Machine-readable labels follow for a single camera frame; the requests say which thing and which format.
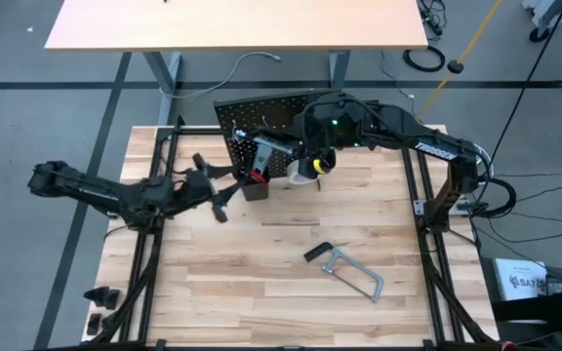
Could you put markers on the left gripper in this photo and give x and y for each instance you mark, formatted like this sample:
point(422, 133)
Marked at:
point(200, 187)

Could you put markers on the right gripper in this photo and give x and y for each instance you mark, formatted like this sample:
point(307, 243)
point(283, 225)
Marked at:
point(327, 156)

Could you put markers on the white tape roll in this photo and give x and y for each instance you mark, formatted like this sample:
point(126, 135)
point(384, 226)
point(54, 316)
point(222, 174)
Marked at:
point(293, 178)

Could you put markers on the silver curved peg hook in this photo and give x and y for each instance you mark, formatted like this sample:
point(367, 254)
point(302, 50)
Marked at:
point(234, 126)
point(264, 120)

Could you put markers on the black C-clamp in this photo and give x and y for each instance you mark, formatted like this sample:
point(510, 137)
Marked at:
point(266, 142)

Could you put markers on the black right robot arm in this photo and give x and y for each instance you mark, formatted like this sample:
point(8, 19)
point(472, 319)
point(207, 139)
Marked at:
point(437, 146)

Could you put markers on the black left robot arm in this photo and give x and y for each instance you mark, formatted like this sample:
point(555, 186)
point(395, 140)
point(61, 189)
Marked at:
point(91, 192)

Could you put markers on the tall narrow black bin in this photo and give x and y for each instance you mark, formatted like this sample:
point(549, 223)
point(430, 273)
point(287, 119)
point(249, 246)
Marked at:
point(256, 192)

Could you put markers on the black perforated pegboard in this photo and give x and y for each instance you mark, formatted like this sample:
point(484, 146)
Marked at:
point(252, 114)

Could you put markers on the black round puck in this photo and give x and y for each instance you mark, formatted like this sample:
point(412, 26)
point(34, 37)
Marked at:
point(455, 66)

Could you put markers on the light wooden desk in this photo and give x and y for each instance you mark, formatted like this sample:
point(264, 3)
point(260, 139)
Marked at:
point(237, 24)

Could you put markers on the black spare finger part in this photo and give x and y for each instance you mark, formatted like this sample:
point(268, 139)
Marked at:
point(112, 300)
point(93, 324)
point(95, 297)

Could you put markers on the white printed box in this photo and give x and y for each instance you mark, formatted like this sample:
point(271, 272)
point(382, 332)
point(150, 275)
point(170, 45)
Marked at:
point(515, 273)

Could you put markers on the grey cart with caster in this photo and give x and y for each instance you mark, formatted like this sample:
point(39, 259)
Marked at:
point(537, 34)

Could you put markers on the black cart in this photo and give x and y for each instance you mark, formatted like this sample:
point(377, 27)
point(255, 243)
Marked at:
point(544, 304)

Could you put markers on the black aluminium table frame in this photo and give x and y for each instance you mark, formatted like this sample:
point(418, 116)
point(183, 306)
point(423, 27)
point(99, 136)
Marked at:
point(427, 244)

